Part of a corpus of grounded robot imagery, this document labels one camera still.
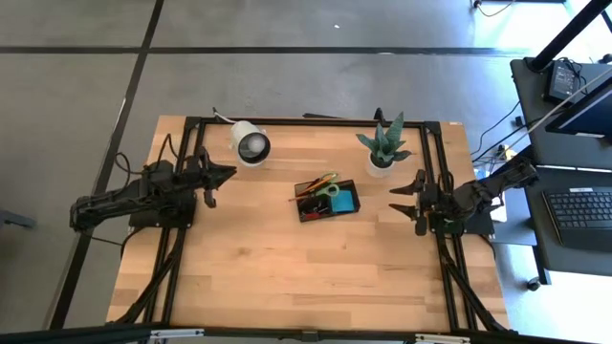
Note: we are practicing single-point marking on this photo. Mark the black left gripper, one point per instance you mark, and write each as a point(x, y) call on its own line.
point(203, 177)

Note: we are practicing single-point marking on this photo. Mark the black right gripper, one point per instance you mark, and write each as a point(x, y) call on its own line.
point(428, 200)

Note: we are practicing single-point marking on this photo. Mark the black mesh desk organizer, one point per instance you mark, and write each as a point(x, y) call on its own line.
point(351, 184)

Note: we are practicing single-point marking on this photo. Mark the blue sticky note pad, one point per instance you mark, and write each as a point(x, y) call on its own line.
point(343, 201)

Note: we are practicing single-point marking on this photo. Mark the black binder clip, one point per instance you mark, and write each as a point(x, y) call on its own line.
point(318, 206)

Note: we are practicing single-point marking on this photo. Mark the red sticky note pad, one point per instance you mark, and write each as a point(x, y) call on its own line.
point(312, 216)

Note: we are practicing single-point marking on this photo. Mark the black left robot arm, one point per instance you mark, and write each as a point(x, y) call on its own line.
point(129, 200)

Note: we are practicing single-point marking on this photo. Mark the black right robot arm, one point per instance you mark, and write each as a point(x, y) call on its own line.
point(492, 188)

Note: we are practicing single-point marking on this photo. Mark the black office desk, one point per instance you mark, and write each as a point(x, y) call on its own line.
point(531, 119)

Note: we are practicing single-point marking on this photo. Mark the white plant pot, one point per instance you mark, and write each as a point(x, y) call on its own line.
point(380, 171)

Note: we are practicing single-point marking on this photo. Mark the green snake plant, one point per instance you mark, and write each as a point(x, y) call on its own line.
point(385, 141)

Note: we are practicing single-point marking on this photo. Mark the black caster wheel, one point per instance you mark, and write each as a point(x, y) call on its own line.
point(533, 285)

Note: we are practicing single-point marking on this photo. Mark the black keyboard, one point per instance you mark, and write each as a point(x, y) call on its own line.
point(581, 215)

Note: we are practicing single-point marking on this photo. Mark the black power adapter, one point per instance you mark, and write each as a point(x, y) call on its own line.
point(561, 81)

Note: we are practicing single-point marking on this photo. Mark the black monitor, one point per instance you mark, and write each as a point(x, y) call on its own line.
point(588, 119)

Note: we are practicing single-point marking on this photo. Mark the black rig crossbar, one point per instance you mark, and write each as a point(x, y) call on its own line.
point(72, 334)

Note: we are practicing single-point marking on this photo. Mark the black rig pole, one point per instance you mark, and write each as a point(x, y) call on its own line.
point(564, 36)

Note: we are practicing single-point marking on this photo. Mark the white cylindrical camera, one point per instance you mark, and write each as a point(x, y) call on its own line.
point(251, 143)

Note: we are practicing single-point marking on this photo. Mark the black table-level camera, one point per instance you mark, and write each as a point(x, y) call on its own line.
point(379, 115)

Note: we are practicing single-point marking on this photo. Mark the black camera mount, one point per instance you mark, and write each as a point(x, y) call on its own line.
point(310, 335)

